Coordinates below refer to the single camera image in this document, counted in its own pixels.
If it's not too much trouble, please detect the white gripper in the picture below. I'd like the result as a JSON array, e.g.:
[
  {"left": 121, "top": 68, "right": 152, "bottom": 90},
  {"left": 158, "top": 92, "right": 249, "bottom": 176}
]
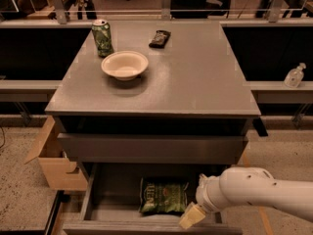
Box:
[{"left": 179, "top": 174, "right": 225, "bottom": 229}]

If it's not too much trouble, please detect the green chip bag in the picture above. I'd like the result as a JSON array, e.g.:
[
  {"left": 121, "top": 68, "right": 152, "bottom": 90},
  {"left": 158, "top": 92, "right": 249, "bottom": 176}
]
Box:
[{"left": 139, "top": 177, "right": 189, "bottom": 213}]

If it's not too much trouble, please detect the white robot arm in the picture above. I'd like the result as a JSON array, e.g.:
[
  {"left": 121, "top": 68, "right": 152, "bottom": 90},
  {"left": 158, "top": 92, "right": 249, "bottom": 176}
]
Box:
[{"left": 179, "top": 167, "right": 313, "bottom": 229}]

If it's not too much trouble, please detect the open bottom grey drawer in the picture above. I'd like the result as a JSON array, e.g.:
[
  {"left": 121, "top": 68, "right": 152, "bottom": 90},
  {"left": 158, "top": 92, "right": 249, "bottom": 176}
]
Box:
[{"left": 63, "top": 164, "right": 243, "bottom": 235}]

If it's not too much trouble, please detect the grey drawer cabinet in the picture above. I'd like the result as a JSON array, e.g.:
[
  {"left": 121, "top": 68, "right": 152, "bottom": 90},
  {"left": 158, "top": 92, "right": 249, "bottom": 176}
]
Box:
[{"left": 44, "top": 19, "right": 262, "bottom": 168}]

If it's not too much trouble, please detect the grey middle drawer front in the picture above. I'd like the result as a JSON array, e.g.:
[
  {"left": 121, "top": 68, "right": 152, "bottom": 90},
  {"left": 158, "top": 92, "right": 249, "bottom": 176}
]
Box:
[{"left": 58, "top": 133, "right": 247, "bottom": 165}]

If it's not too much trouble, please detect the cardboard box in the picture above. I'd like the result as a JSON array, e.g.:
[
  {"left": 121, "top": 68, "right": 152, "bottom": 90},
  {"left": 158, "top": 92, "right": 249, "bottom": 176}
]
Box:
[{"left": 24, "top": 117, "right": 87, "bottom": 191}]

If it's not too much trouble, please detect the white paper bowl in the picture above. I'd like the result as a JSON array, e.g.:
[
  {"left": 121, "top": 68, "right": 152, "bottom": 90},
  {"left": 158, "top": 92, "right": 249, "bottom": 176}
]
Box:
[{"left": 101, "top": 51, "right": 149, "bottom": 81}]

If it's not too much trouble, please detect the dark snack bar wrapper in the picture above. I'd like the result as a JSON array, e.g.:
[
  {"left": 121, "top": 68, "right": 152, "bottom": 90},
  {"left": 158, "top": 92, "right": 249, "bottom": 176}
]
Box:
[{"left": 149, "top": 30, "right": 171, "bottom": 48}]

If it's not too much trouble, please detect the green soda can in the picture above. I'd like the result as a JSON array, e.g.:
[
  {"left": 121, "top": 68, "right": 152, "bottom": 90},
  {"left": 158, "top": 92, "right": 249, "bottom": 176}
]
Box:
[{"left": 92, "top": 20, "right": 114, "bottom": 58}]

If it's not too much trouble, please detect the black office chair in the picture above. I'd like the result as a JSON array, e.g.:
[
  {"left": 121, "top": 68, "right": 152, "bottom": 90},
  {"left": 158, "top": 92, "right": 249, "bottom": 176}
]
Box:
[{"left": 170, "top": 0, "right": 231, "bottom": 19}]

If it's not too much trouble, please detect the metal railing frame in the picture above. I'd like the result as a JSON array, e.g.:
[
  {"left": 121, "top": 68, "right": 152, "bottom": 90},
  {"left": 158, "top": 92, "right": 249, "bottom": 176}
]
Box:
[{"left": 0, "top": 0, "right": 312, "bottom": 24}]

